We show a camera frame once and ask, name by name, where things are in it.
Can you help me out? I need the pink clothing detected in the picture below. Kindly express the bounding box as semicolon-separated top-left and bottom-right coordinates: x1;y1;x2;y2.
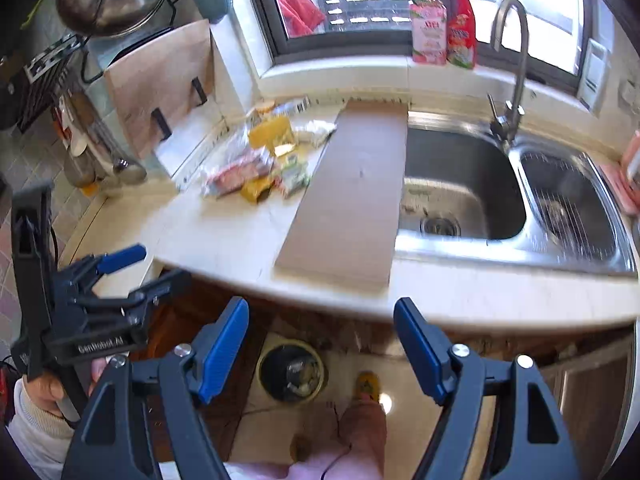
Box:
160;452;426;480

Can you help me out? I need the person's left hand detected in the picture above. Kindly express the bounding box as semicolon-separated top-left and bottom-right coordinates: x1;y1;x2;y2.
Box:
14;359;109;419

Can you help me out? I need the yellow packet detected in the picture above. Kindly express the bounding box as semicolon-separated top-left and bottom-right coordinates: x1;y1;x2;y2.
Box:
249;115;296;158

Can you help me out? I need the dark-framed window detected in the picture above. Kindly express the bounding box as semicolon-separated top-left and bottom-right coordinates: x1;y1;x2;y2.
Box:
240;0;601;96

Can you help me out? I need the steel kitchen faucet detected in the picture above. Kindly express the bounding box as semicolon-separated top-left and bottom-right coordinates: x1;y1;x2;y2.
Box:
487;0;530;148

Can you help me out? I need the person's leg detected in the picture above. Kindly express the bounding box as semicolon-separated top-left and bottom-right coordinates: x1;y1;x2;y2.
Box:
337;395;388;466

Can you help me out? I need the red spray bottle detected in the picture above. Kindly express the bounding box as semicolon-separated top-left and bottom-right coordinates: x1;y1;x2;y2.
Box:
446;0;477;70

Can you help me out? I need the white wall device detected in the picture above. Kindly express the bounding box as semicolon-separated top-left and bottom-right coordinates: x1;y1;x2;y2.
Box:
580;37;608;111

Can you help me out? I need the clear crumpled plastic bag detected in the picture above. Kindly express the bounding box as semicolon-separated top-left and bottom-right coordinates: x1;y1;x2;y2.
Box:
295;120;337;148

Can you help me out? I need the pink detergent pouch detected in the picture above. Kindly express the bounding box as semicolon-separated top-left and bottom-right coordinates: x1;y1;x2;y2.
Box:
409;0;448;66

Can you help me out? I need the wooden cutting board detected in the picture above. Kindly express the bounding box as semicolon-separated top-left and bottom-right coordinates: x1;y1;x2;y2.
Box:
103;19;217;160

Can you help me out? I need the black wire lid rack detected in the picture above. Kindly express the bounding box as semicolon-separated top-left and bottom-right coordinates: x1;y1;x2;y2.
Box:
80;0;182;86

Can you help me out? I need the brown cardboard sheet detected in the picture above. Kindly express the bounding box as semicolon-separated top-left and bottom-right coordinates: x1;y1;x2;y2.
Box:
274;100;410;291

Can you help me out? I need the silver knife holder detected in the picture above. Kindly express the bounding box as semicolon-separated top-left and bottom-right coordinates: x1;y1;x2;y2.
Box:
22;40;81;83

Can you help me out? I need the black cable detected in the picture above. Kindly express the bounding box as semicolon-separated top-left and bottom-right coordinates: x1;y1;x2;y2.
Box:
322;400;353;480

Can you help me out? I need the round yellow-rimmed trash bin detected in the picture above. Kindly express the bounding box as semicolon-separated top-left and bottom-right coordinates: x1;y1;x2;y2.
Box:
256;339;328;403

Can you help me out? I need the yellow-brown snack packet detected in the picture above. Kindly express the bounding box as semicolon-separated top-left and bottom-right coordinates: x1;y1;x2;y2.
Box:
241;177;275;205

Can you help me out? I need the wire sink basket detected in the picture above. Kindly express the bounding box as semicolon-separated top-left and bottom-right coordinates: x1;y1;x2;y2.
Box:
520;152;621;261

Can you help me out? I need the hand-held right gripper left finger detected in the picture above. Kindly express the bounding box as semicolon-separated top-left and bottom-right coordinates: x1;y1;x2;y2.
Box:
61;296;250;480

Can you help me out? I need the stainless steel double sink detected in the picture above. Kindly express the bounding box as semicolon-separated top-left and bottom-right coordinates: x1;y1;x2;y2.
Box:
395;110;640;278

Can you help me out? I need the yellow slipper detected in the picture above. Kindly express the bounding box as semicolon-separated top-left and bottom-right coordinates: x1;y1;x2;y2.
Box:
354;371;382;403

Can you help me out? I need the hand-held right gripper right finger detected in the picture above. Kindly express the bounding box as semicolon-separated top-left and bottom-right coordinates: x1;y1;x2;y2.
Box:
393;297;581;480

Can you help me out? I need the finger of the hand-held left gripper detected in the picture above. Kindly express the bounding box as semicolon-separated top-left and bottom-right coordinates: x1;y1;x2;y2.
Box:
52;244;147;306
75;268;193;328

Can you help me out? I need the black wall utensil rack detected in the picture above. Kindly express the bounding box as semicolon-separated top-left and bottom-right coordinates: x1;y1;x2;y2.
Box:
17;60;66;133

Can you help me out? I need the person's left forearm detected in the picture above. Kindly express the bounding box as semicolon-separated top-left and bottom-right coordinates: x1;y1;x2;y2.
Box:
7;385;76;468

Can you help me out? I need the blue utensil holder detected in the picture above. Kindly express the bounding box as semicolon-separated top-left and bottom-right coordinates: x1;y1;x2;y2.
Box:
190;0;233;25

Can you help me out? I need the red cloth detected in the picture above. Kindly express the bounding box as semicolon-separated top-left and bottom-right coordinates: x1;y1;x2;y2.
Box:
275;0;327;38

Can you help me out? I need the white drip tray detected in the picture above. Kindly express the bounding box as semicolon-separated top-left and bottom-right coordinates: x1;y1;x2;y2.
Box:
155;105;227;181

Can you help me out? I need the metal mesh strainer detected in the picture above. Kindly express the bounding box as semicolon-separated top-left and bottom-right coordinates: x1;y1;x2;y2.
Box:
65;150;96;188

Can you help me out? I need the green and white packet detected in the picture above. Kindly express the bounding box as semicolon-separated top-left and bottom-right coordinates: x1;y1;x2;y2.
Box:
277;157;313;198

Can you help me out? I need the white wall socket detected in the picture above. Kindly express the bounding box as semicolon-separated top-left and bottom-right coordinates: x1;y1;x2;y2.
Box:
617;77;639;111

